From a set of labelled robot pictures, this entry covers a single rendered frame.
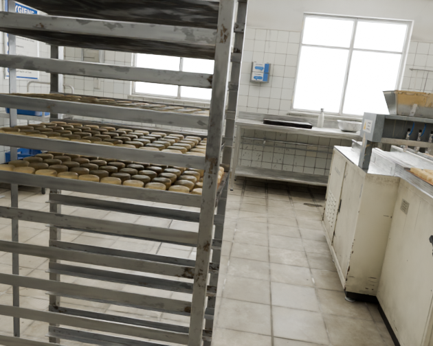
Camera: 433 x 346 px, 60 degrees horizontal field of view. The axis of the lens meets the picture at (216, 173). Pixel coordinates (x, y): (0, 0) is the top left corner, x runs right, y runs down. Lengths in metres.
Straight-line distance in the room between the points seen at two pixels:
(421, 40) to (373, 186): 3.65
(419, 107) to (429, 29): 3.45
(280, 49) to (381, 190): 3.40
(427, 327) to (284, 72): 4.08
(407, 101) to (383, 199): 0.57
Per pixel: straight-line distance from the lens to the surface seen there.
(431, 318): 1.92
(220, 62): 0.80
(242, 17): 1.27
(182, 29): 0.85
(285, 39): 5.43
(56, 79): 1.42
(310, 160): 5.49
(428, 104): 2.44
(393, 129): 2.42
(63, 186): 0.96
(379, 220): 2.43
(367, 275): 2.54
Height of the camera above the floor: 1.21
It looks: 12 degrees down
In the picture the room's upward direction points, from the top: 6 degrees clockwise
